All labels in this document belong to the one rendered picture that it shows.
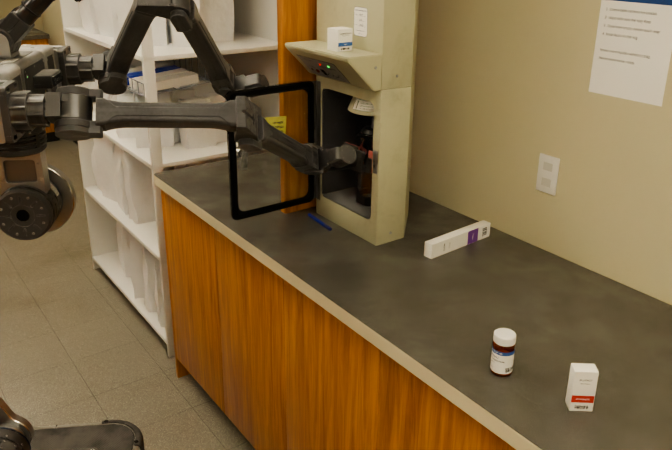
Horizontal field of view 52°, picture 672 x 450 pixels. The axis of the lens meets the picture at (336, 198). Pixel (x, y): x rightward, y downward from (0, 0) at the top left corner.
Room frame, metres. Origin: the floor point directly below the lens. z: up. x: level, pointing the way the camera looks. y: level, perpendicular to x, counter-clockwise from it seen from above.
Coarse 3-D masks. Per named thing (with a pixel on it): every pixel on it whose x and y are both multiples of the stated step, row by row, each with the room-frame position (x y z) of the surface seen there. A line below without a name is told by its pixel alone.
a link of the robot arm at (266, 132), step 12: (264, 120) 1.65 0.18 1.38; (264, 132) 1.63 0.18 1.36; (276, 132) 1.69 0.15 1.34; (240, 144) 1.57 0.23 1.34; (252, 144) 1.57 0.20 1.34; (264, 144) 1.67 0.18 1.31; (276, 144) 1.69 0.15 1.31; (288, 144) 1.74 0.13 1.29; (300, 144) 1.82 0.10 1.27; (288, 156) 1.78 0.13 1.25; (300, 156) 1.80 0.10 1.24; (312, 156) 1.88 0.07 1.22; (300, 168) 1.87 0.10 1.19; (312, 168) 1.88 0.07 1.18
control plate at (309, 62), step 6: (306, 60) 2.04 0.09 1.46; (312, 60) 2.00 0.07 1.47; (318, 60) 1.97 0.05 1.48; (312, 66) 2.05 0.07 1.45; (318, 66) 2.01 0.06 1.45; (324, 66) 1.97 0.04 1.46; (330, 66) 1.94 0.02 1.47; (330, 72) 1.98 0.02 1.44; (336, 72) 1.94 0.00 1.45; (336, 78) 1.99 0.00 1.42; (342, 78) 1.95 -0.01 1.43
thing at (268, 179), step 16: (256, 96) 2.00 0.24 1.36; (272, 96) 2.03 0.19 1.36; (288, 96) 2.06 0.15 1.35; (304, 96) 2.10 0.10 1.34; (272, 112) 2.03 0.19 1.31; (288, 112) 2.06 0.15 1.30; (304, 112) 2.10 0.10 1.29; (288, 128) 2.06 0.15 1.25; (304, 128) 2.10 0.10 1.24; (240, 160) 1.96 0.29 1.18; (256, 160) 1.99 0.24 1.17; (272, 160) 2.03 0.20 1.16; (240, 176) 1.96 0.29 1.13; (256, 176) 1.99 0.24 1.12; (272, 176) 2.03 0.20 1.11; (288, 176) 2.06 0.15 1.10; (304, 176) 2.10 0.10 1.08; (240, 192) 1.96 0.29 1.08; (256, 192) 1.99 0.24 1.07; (272, 192) 2.02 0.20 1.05; (288, 192) 2.06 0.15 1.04; (304, 192) 2.10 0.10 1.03; (240, 208) 1.96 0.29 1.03
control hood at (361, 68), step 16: (288, 48) 2.06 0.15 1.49; (304, 48) 1.98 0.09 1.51; (320, 48) 1.97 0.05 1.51; (352, 48) 1.97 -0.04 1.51; (304, 64) 2.09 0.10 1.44; (336, 64) 1.89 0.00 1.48; (352, 64) 1.82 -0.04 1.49; (368, 64) 1.85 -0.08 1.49; (336, 80) 2.01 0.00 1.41; (352, 80) 1.91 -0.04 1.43; (368, 80) 1.85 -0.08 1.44
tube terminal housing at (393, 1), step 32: (320, 0) 2.12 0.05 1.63; (352, 0) 1.99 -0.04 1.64; (384, 0) 1.88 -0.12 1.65; (416, 0) 1.98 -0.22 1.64; (320, 32) 2.12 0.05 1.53; (384, 32) 1.88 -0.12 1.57; (416, 32) 2.07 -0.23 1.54; (384, 64) 1.88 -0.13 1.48; (384, 96) 1.89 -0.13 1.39; (384, 128) 1.89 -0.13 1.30; (384, 160) 1.89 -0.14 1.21; (320, 192) 2.12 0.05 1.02; (384, 192) 1.90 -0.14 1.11; (352, 224) 1.98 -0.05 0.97; (384, 224) 1.90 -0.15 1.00
